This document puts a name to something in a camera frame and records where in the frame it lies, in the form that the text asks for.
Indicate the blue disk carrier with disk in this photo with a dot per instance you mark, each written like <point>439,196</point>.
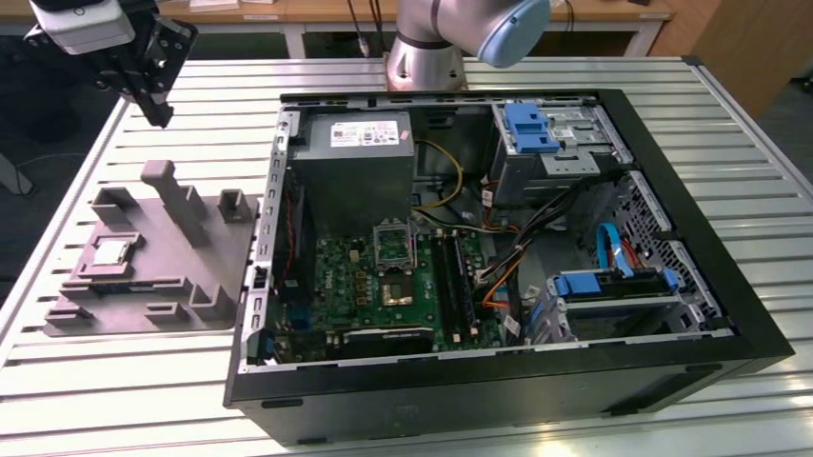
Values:
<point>578,284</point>

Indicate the black PC case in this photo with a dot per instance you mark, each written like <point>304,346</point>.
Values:
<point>507,395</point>

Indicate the grey metal drive cage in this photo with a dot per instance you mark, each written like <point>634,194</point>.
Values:
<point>622,314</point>
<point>565,166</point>

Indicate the RAM stick with blue label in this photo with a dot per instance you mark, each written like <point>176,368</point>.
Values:
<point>466,285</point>

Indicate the black CPU socket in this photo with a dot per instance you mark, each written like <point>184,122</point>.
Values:
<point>396,292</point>

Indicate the silver green CPU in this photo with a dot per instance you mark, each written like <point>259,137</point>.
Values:
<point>111,252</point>

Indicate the black RAM slot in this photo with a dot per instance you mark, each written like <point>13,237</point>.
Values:
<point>449,285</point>
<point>441,285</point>
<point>457,285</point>

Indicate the grey power supply unit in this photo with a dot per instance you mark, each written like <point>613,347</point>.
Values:
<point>355,185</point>

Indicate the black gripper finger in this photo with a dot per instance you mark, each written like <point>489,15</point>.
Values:
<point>178,47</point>
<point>123,85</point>

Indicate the green RAM stick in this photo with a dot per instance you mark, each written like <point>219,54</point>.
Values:
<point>120,288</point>

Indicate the wooden desk with white frame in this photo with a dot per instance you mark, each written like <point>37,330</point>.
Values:
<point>603,14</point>

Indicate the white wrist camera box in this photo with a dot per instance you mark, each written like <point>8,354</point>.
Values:
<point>83,28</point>

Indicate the brown wooden cabinet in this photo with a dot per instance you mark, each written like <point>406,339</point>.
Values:
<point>749,47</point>

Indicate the grey parts rack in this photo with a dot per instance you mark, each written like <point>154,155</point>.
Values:
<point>171,266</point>

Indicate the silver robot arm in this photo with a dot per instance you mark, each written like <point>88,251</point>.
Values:
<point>419,57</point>

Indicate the green motherboard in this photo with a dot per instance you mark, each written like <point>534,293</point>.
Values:
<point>355,285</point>

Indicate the blue plastic drive carrier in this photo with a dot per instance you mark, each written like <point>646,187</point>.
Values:
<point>527,128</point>

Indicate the black graphics card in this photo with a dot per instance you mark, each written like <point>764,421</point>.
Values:
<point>387,340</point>

